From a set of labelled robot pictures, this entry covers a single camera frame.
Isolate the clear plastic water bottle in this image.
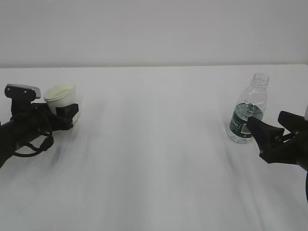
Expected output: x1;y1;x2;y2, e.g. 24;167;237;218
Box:
227;73;270;144

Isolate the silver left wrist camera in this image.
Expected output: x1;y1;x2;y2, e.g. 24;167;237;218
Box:
4;84;41;103

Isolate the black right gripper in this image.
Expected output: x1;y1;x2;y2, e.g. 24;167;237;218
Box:
247;111;308;171

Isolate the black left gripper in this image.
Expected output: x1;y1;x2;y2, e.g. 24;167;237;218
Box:
9;103;79;140

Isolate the white paper cup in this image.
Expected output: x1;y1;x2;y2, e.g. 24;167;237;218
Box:
43;83;77;114

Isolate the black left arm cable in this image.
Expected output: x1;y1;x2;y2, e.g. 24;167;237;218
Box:
13;109;54;158

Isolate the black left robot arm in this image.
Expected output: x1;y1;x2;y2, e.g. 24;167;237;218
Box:
0;103;79;166

